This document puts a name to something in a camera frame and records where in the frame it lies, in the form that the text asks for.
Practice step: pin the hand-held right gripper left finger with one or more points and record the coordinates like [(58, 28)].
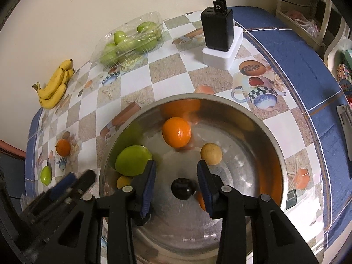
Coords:
[(148, 187)]

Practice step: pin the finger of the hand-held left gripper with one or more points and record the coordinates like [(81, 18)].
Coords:
[(63, 185), (85, 180)]

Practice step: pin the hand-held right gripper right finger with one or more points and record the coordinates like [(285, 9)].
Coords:
[(205, 189)]

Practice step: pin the small orange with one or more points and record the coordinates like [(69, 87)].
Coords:
[(63, 147), (201, 202)]

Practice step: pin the dark plum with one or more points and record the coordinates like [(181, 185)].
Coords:
[(183, 189)]

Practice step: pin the small yellow lemon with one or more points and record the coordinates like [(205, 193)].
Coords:
[(123, 183)]

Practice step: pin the large green apple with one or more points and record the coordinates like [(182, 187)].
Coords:
[(133, 161)]

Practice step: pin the tan round fruit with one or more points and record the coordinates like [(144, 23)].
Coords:
[(211, 154)]

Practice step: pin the stainless steel bowl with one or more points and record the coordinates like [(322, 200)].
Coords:
[(242, 170)]

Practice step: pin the large orange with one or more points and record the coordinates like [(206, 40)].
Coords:
[(176, 132)]

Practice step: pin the small green pear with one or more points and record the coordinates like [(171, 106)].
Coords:
[(46, 176)]

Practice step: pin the dark red-edged object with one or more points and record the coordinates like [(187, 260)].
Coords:
[(11, 167)]

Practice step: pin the bunch of yellow bananas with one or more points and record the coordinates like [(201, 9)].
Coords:
[(55, 93)]

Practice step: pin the checkered blue-bordered tablecloth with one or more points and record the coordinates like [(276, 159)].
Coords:
[(165, 68)]

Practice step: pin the white box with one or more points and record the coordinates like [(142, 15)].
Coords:
[(222, 59)]

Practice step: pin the grey metal holder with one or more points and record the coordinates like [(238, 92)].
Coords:
[(346, 128)]

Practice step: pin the black power adapter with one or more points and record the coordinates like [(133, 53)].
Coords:
[(217, 29)]

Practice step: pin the clear plastic clamshell container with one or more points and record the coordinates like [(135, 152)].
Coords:
[(157, 16)]

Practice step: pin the colourful patterned tin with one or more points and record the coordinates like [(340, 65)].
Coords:
[(345, 77)]

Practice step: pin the white plastic bag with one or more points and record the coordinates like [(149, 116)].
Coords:
[(307, 26)]

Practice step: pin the green box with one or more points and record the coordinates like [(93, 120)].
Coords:
[(348, 54)]

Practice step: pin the white chair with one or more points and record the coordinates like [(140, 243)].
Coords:
[(331, 35)]

